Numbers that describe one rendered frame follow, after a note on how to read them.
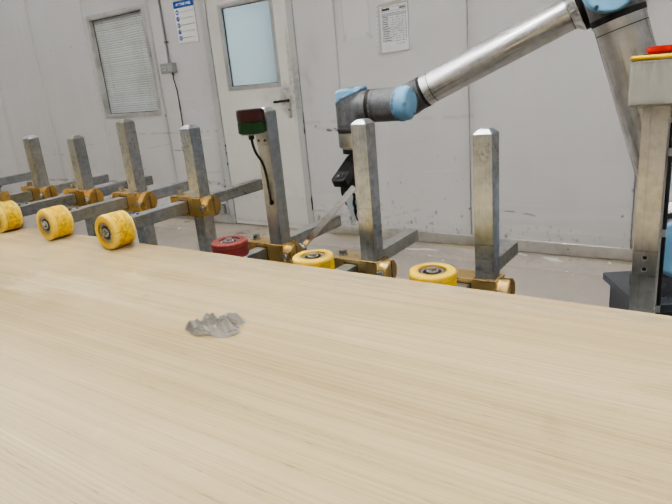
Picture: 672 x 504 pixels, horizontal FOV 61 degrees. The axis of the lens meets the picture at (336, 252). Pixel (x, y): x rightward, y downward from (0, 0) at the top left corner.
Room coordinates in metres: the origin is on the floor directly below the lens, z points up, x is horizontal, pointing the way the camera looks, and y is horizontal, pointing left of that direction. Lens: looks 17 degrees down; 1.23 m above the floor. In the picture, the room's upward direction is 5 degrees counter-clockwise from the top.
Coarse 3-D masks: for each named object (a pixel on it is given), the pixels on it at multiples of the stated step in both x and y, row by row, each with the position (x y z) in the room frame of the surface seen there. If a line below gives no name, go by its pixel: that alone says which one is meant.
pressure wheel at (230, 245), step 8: (216, 240) 1.23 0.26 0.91; (224, 240) 1.23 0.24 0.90; (232, 240) 1.22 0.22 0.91; (240, 240) 1.21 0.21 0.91; (216, 248) 1.19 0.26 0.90; (224, 248) 1.18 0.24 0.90; (232, 248) 1.18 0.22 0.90; (240, 248) 1.19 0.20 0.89; (248, 248) 1.22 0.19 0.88; (240, 256) 1.19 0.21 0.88
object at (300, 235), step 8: (336, 216) 1.54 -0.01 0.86; (312, 224) 1.47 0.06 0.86; (328, 224) 1.50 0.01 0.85; (336, 224) 1.53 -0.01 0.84; (296, 232) 1.40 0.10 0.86; (304, 232) 1.41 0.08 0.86; (320, 232) 1.46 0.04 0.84; (296, 240) 1.38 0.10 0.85; (304, 240) 1.41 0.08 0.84; (256, 248) 1.29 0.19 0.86; (264, 248) 1.29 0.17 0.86; (248, 256) 1.24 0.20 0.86; (256, 256) 1.26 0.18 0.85; (264, 256) 1.28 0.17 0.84
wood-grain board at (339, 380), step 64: (0, 256) 1.29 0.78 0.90; (64, 256) 1.23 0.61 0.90; (128, 256) 1.19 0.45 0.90; (192, 256) 1.14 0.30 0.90; (0, 320) 0.87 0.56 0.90; (64, 320) 0.85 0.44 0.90; (128, 320) 0.82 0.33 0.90; (256, 320) 0.77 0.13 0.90; (320, 320) 0.75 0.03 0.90; (384, 320) 0.73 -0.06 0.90; (448, 320) 0.71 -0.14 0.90; (512, 320) 0.69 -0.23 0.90; (576, 320) 0.68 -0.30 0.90; (640, 320) 0.66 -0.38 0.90; (0, 384) 0.65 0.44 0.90; (64, 384) 0.63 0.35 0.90; (128, 384) 0.62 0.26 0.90; (192, 384) 0.60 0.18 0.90; (256, 384) 0.59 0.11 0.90; (320, 384) 0.58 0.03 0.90; (384, 384) 0.56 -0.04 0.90; (448, 384) 0.55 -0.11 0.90; (512, 384) 0.54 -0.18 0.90; (576, 384) 0.53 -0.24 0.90; (640, 384) 0.52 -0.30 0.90; (0, 448) 0.51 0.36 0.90; (64, 448) 0.50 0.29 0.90; (128, 448) 0.49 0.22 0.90; (192, 448) 0.48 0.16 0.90; (256, 448) 0.47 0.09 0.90; (320, 448) 0.46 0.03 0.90; (384, 448) 0.45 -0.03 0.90; (448, 448) 0.44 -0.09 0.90; (512, 448) 0.43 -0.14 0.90; (576, 448) 0.43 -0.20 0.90; (640, 448) 0.42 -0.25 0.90
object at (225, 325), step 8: (232, 312) 0.78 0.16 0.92; (192, 320) 0.76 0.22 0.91; (200, 320) 0.77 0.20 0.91; (208, 320) 0.76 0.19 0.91; (216, 320) 0.76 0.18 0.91; (224, 320) 0.74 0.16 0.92; (232, 320) 0.77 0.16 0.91; (240, 320) 0.77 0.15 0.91; (192, 328) 0.75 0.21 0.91; (200, 328) 0.74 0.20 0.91; (208, 328) 0.74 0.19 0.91; (216, 328) 0.74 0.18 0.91; (224, 328) 0.74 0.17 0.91; (232, 328) 0.74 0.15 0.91; (216, 336) 0.73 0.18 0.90; (224, 336) 0.73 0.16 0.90
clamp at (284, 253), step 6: (252, 240) 1.33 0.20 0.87; (258, 240) 1.33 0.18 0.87; (264, 240) 1.32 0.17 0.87; (294, 240) 1.30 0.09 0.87; (252, 246) 1.32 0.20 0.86; (258, 246) 1.30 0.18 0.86; (264, 246) 1.29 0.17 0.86; (270, 246) 1.28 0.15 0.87; (276, 246) 1.27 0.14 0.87; (282, 246) 1.26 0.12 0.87; (288, 246) 1.26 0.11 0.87; (294, 246) 1.26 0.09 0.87; (300, 246) 1.28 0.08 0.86; (270, 252) 1.28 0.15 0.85; (276, 252) 1.27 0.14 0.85; (282, 252) 1.26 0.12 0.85; (288, 252) 1.25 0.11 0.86; (294, 252) 1.26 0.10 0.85; (270, 258) 1.28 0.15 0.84; (276, 258) 1.27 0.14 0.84; (282, 258) 1.26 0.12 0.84; (288, 258) 1.25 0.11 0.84
